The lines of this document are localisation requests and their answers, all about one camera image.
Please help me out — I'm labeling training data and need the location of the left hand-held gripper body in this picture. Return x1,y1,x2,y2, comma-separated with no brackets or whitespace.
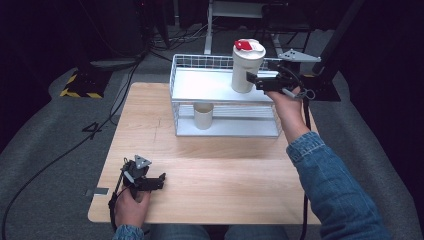
120,154,153,201

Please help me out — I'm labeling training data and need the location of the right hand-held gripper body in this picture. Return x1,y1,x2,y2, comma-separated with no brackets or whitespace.
255,48,322,102

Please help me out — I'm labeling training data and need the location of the white cup with red-tabbed lid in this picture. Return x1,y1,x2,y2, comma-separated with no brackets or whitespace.
231,38,267,95

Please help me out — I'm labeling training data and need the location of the white two-tier wire rack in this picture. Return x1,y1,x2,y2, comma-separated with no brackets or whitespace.
168,53,285,139

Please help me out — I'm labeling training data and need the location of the person's right hand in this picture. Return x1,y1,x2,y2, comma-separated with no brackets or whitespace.
266,86,306,116

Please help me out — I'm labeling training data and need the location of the person's left hand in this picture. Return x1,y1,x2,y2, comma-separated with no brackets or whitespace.
113,188,152,229

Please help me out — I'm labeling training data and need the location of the black metal stand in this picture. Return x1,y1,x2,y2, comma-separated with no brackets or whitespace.
299,0,368,103

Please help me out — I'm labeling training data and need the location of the small beige paper cup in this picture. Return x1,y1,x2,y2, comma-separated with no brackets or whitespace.
193,102,215,131

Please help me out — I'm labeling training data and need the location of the white metal stand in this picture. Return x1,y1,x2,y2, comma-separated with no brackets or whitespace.
203,0,268,56

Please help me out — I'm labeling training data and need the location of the yellow-black striped stand base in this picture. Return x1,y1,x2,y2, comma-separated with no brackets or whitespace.
59,67,113,100

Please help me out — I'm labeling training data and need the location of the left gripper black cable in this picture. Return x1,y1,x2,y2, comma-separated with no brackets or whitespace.
107,159,130,234

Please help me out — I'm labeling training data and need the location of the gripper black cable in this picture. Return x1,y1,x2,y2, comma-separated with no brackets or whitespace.
299,96,313,240
107,159,130,234

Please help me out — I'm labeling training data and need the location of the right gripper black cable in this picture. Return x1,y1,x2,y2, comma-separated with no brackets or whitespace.
299,96,313,240

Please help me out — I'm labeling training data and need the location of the long black floor cable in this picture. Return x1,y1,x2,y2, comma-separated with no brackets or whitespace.
0,49,148,240

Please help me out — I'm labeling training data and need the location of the bundle of floor cables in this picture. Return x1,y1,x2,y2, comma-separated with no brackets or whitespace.
146,21,208,63

